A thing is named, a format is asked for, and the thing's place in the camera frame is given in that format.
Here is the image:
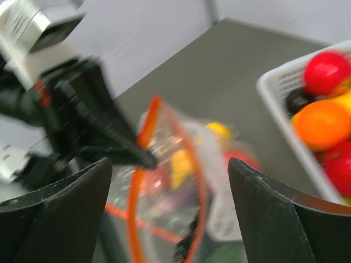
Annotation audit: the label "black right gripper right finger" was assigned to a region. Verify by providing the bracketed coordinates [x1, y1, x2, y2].
[228, 158, 350, 262]

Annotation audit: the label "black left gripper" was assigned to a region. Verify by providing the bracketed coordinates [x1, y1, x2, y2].
[1, 58, 157, 169]

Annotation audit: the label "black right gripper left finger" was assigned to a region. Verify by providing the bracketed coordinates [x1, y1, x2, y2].
[1, 158, 112, 262]

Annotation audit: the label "clear zip bag orange seal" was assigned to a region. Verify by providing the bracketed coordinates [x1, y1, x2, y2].
[105, 95, 242, 263]

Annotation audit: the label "green fake avocado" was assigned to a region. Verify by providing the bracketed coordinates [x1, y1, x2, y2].
[203, 242, 248, 263]

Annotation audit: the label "red fake apple in bag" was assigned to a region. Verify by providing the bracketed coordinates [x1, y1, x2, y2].
[223, 150, 261, 170]

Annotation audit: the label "red fake tomato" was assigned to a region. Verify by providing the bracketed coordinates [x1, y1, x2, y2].
[321, 140, 350, 198]

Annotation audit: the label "yellow fake pepper in bag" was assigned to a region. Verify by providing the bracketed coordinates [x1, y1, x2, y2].
[171, 149, 193, 190]

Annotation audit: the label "purple fake grapes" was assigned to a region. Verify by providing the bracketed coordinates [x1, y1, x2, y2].
[173, 216, 198, 263]

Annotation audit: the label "orange fake orange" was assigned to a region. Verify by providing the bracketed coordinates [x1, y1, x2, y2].
[291, 100, 350, 152]

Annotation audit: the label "dark fake plum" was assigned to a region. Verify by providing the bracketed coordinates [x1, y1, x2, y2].
[285, 88, 315, 115]

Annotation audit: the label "yellow fake bell pepper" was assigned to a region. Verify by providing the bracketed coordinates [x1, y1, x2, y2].
[330, 79, 350, 114]

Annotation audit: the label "red fake apple in basket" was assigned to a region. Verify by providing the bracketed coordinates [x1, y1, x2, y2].
[302, 49, 350, 97]

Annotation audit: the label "white plastic basket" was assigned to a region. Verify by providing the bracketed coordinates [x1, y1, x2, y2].
[256, 39, 351, 206]

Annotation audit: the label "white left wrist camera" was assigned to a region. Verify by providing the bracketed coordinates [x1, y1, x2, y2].
[1, 0, 86, 90]

